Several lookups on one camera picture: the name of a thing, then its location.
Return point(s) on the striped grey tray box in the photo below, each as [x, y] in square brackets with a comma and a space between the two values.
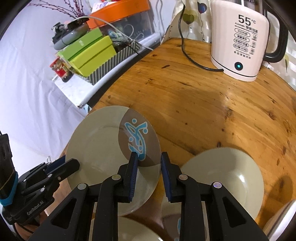
[111, 62]

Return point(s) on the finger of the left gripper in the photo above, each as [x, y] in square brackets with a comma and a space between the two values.
[56, 163]
[62, 170]

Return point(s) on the grey device on boxes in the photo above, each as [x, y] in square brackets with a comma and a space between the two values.
[65, 34]

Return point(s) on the lime green box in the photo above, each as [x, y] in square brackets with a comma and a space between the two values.
[93, 57]

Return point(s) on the green plate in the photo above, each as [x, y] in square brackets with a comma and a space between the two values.
[103, 142]
[235, 170]
[171, 216]

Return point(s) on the red small figurine jar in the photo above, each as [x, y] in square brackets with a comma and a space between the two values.
[59, 67]

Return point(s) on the purple dried flower branches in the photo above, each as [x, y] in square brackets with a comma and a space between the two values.
[73, 9]

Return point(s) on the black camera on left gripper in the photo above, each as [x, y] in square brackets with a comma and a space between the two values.
[8, 174]

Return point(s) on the white electric kettle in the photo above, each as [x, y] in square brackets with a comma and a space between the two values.
[239, 40]

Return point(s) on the orange lid storage box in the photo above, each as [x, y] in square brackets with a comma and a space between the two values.
[122, 20]

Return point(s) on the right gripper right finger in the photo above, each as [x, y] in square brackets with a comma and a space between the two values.
[208, 212]

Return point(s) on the white bowl blue stripe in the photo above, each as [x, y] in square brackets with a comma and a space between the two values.
[282, 225]

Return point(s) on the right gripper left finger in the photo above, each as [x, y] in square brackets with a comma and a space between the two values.
[91, 212]

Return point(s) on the dark green flat box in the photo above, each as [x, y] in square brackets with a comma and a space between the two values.
[80, 44]

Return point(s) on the person's left hand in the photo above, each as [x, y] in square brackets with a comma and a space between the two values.
[26, 231]

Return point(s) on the white side shelf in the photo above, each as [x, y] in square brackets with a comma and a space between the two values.
[83, 92]

